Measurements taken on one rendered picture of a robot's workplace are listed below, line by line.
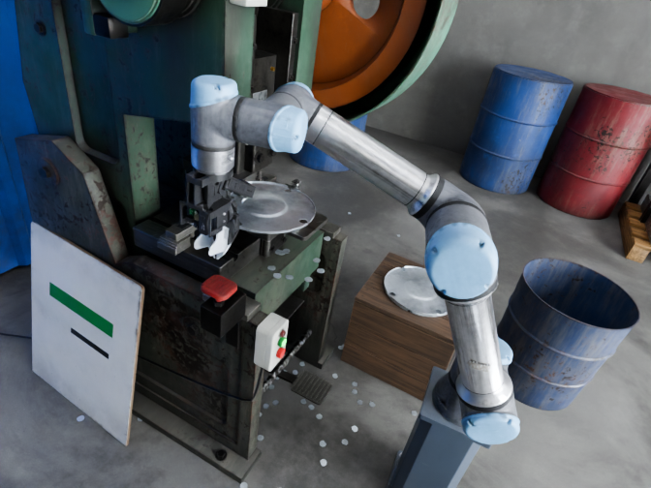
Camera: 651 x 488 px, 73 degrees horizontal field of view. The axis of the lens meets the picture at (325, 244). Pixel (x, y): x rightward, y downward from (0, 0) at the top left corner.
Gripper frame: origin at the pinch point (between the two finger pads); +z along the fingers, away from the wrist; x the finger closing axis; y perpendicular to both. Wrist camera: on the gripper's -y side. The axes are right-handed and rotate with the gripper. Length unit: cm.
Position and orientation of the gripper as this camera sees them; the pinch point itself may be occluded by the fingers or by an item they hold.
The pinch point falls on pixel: (219, 252)
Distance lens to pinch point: 94.1
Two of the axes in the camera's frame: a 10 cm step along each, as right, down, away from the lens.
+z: -1.5, 8.2, 5.5
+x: 8.8, 3.6, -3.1
